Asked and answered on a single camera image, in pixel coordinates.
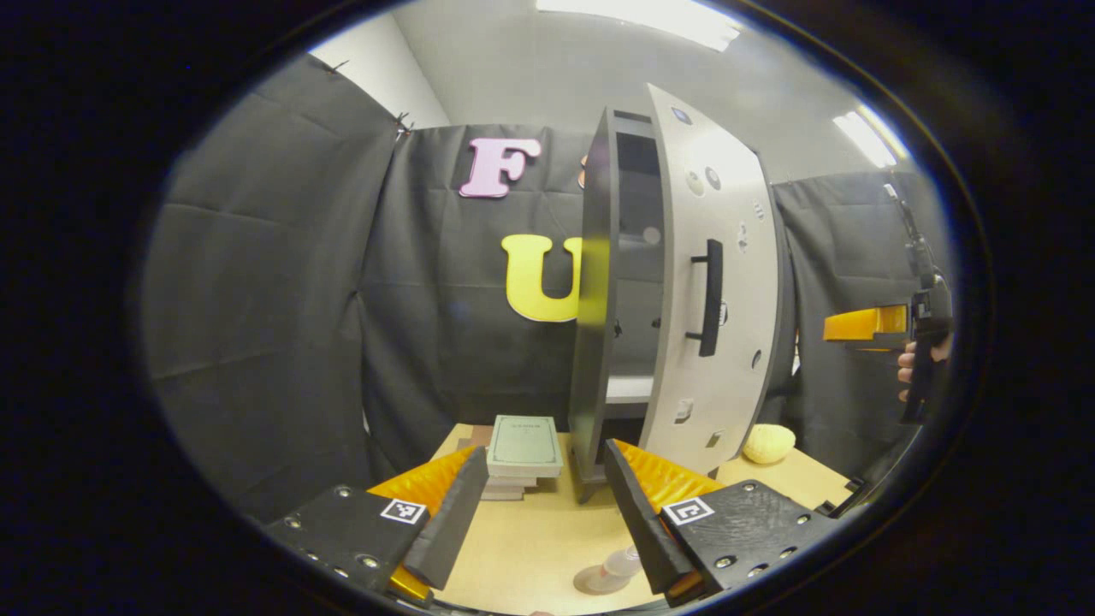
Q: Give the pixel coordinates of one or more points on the dark grey cabinet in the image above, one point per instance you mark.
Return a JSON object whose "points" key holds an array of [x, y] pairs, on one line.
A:
{"points": [[594, 342]]}

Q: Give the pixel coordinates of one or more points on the small black bracket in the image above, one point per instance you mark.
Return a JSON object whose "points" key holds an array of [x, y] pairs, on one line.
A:
{"points": [[843, 499]]}

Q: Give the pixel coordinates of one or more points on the round brown coaster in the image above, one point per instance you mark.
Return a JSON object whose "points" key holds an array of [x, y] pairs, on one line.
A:
{"points": [[594, 583]]}

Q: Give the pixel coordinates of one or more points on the yellow plush toy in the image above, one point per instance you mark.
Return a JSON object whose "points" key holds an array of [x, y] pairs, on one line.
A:
{"points": [[768, 443]]}

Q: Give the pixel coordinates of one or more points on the clear plastic bottle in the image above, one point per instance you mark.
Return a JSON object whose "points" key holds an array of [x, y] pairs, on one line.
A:
{"points": [[620, 565]]}

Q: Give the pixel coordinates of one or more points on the green book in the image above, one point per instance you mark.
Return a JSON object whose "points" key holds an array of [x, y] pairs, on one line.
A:
{"points": [[524, 445]]}

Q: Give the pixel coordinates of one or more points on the black backdrop cloth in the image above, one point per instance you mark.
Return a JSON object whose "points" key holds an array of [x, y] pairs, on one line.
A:
{"points": [[274, 299]]}

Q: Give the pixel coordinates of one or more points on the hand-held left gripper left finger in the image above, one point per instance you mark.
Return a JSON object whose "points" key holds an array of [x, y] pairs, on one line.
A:
{"points": [[453, 522]]}

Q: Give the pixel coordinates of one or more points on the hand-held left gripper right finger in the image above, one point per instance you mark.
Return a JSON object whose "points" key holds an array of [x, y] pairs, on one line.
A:
{"points": [[637, 522]]}

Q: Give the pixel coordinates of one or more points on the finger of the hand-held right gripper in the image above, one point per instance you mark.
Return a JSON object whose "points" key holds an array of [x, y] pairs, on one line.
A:
{"points": [[864, 325]]}

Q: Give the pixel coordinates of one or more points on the brown book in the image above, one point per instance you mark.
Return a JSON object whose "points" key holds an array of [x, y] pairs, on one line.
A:
{"points": [[513, 482]]}

